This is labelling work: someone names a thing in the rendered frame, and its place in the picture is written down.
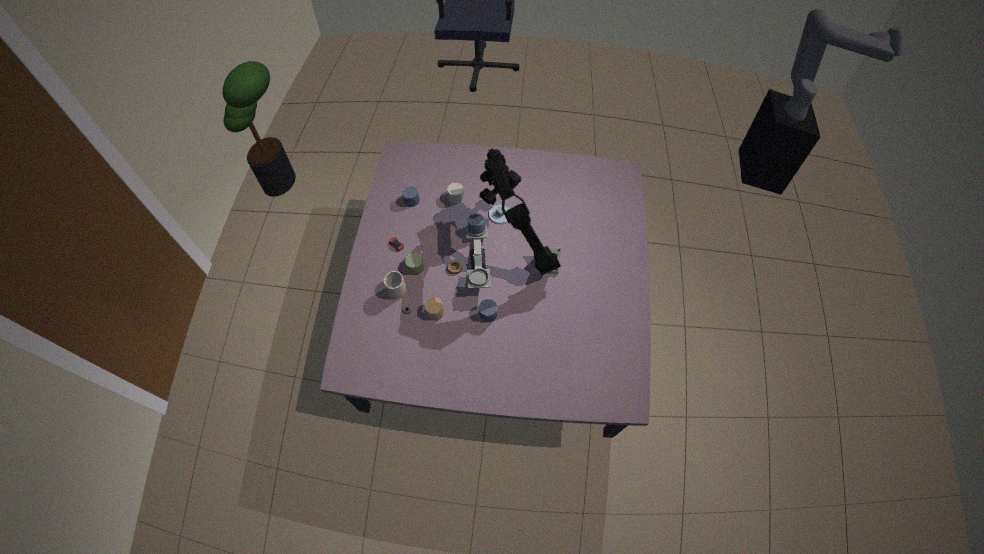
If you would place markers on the dark blue cylinder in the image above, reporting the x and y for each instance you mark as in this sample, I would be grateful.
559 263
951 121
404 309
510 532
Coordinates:
476 224
488 310
411 196

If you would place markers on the dark green cylinder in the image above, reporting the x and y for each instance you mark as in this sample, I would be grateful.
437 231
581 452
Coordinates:
414 263

